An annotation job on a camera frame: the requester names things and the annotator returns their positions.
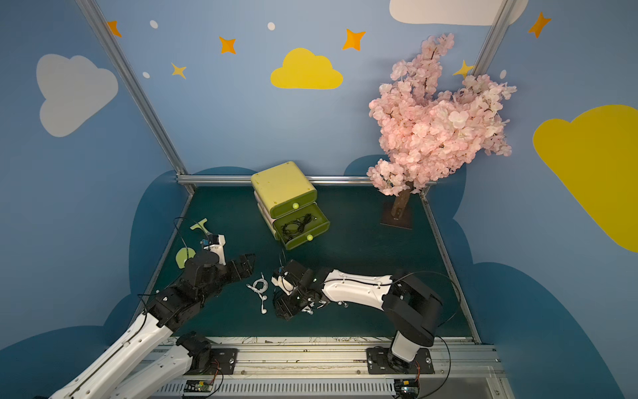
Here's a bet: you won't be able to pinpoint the black wired earphones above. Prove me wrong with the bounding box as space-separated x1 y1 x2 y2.
295 213 315 234
282 219 305 239

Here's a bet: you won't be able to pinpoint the yellow-green drawer cabinet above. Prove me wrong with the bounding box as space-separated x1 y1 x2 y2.
251 161 331 250

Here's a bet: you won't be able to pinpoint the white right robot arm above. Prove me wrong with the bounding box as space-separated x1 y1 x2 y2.
271 260 444 370

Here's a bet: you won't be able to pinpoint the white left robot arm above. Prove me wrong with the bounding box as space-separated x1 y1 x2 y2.
52 250 256 398

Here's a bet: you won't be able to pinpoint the pink blossom artificial tree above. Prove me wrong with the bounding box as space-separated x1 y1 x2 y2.
367 34 517 227

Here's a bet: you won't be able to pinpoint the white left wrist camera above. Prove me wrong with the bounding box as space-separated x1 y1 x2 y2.
202 234 226 265

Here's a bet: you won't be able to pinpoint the green scraper with wooden handle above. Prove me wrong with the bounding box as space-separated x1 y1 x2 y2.
190 218 211 235

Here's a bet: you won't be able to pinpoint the round green spatula wooden handle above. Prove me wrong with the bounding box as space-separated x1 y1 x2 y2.
175 247 196 269

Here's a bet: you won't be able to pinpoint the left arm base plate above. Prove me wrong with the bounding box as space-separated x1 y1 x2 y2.
187 347 239 375

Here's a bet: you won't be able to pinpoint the aluminium front rail platform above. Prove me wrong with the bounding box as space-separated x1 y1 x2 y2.
79 335 517 399

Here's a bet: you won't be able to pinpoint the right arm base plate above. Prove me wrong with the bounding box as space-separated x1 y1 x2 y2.
366 346 435 375

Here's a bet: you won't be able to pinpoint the aluminium back frame rail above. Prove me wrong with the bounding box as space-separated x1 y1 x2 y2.
176 174 372 186

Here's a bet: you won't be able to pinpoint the aluminium left frame post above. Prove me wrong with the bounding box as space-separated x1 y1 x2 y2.
75 0 189 179

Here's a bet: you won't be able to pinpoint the aluminium frame post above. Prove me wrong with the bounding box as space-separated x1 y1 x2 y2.
75 0 189 179
472 0 518 76

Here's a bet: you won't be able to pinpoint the aluminium right frame post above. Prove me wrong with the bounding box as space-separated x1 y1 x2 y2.
472 0 518 76

